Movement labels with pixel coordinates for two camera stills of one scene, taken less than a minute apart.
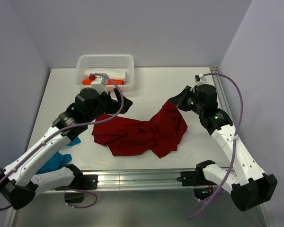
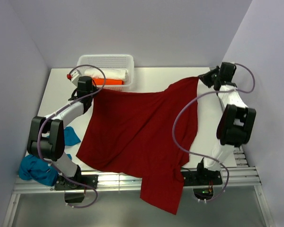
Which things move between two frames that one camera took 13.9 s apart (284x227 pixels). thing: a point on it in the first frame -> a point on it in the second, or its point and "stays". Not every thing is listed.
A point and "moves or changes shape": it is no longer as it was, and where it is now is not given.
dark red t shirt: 127,137 moves or changes shape
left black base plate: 82,182 stays
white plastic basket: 106,62 stays
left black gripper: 112,106 -> 94,88
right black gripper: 179,98 -> 205,77
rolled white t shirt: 113,74 stays
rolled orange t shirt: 89,82 stays
